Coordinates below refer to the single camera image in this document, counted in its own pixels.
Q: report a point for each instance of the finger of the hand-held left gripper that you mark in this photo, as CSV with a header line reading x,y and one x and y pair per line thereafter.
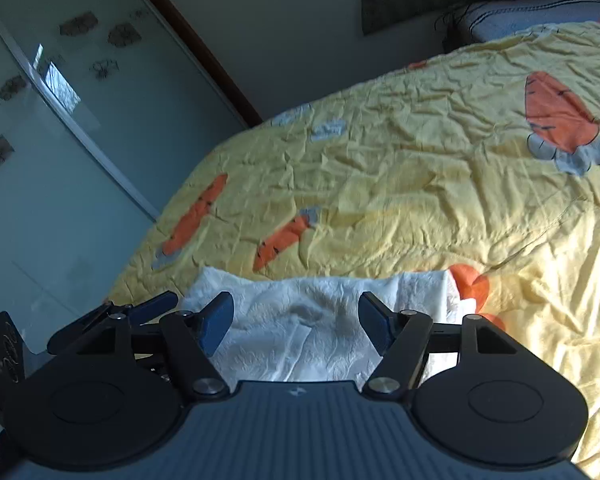
x,y
152,306

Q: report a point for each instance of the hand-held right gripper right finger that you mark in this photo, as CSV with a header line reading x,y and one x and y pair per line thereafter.
x,y
377,322

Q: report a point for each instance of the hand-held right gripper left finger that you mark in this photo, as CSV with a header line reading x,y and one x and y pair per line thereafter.
x,y
215,322

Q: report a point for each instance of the white pants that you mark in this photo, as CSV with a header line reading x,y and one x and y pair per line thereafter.
x,y
300,330

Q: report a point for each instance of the yellow carrot print blanket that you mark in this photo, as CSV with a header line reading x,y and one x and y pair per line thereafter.
x,y
405,185

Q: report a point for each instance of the blue grey pillow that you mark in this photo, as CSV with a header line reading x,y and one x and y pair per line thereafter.
x,y
530,15

